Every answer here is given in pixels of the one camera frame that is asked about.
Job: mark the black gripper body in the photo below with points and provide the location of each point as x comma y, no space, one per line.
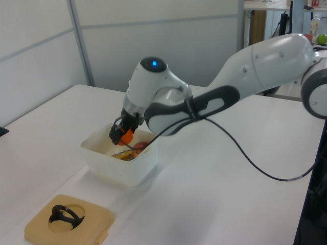
130,121

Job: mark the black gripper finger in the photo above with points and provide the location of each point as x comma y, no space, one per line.
115,134

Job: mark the orange toy fruit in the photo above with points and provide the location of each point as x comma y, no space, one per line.
127,137

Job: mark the red toy apple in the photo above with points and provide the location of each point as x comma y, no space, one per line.
139,147

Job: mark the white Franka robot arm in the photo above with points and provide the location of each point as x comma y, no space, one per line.
268,63

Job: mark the white plastic container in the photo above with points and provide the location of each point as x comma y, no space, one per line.
122,168

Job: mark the yellow tool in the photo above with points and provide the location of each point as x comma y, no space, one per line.
122,156

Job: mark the wooden desk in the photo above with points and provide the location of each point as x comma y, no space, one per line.
256,25

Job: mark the black monitor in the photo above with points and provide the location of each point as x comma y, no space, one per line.
284,24

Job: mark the black stand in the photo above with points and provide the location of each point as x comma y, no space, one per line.
315,204

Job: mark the green toy apple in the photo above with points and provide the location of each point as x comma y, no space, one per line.
322,39

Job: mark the clear plastic bottle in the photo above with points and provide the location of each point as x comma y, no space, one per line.
315,25

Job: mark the grey partition post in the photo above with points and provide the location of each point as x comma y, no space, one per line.
81,43
241,24

